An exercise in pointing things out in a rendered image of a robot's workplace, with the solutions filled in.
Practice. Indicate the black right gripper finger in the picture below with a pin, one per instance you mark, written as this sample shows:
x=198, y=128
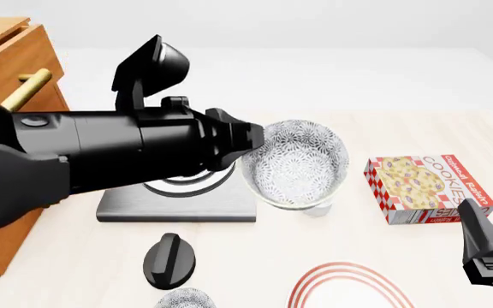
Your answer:
x=482, y=237

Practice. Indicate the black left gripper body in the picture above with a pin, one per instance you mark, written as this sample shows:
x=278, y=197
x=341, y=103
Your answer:
x=216, y=141

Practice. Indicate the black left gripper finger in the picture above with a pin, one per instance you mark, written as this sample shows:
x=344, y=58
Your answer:
x=255, y=136

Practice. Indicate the patterned grey bowl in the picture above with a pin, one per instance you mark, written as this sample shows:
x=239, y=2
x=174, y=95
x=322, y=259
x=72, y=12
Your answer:
x=185, y=299
x=298, y=163

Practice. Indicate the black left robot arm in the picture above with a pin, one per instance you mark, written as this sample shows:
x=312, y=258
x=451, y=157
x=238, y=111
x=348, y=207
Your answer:
x=101, y=144

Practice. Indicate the flat black stove plate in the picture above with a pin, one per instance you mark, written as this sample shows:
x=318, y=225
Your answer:
x=178, y=205

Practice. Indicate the white plate with red rings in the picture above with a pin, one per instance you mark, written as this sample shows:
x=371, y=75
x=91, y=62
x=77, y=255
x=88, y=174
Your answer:
x=315, y=288

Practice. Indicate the wooden cabinet drawer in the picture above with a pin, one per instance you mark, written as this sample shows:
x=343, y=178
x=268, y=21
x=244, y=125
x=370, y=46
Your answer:
x=11, y=61

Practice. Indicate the printed cookies box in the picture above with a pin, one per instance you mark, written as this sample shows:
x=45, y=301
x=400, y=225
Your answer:
x=417, y=183

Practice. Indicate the round black stove knob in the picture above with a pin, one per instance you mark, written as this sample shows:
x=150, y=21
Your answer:
x=168, y=261

